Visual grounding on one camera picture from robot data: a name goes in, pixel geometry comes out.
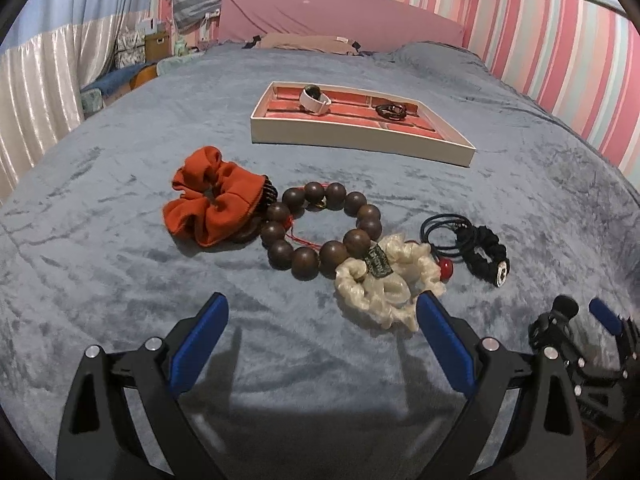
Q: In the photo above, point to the black scrunchie with round charm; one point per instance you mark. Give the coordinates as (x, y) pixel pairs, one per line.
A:
(480, 260)

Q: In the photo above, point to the dark hair comb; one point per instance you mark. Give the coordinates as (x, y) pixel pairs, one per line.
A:
(268, 192)

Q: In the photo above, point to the floral patterned bag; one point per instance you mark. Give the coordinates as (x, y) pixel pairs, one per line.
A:
(129, 47)

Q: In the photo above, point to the white jewelry tray red lining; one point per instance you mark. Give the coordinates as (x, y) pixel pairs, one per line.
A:
(350, 137)

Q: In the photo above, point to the pink headboard cushion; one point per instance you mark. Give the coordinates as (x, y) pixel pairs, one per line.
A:
(325, 15)

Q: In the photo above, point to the white satin curtain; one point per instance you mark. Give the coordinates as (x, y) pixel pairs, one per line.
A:
(40, 85)

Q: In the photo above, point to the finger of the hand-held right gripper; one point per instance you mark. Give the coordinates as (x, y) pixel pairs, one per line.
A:
(606, 316)
(552, 332)

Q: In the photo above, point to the blue folded cloth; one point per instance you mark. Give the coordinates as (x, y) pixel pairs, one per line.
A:
(112, 77)

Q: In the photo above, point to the beige pillow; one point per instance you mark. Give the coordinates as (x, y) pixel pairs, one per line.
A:
(300, 42)

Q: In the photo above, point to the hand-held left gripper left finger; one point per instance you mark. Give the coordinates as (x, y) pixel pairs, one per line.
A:
(200, 340)

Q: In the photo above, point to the cardboard box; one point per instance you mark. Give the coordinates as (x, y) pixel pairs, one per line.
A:
(156, 47)

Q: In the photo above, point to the orange scrunchie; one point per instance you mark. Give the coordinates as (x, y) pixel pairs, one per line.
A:
(220, 210)

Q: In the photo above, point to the grey-blue velvet bed blanket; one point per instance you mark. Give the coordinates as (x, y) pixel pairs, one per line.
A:
(125, 260)

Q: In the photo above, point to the cream scrunchie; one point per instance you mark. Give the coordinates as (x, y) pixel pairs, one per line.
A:
(360, 300)

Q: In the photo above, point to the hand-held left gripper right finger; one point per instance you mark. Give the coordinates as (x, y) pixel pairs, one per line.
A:
(445, 345)

